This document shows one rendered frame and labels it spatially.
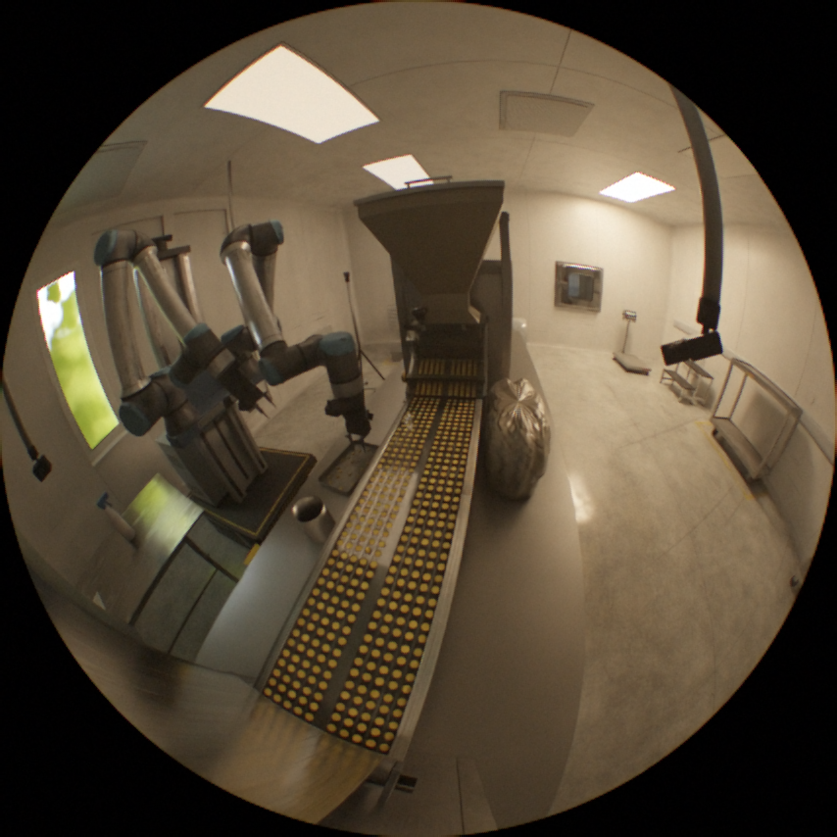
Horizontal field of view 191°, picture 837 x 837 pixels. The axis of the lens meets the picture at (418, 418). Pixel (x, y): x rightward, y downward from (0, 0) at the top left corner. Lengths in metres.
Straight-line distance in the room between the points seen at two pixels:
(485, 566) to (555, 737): 0.41
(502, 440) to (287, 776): 0.60
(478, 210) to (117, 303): 1.08
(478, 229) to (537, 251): 3.77
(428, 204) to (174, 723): 0.78
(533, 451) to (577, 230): 4.29
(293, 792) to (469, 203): 0.80
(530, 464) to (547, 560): 0.22
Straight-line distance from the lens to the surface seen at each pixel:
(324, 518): 0.59
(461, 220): 0.63
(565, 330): 4.63
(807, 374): 3.76
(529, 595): 0.55
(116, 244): 1.07
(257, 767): 0.22
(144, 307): 1.40
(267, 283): 1.20
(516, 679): 0.53
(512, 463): 0.56
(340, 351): 0.64
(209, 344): 0.79
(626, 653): 1.60
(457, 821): 0.34
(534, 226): 4.44
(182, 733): 0.22
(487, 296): 0.98
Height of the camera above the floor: 1.31
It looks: 34 degrees down
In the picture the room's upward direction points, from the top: 7 degrees counter-clockwise
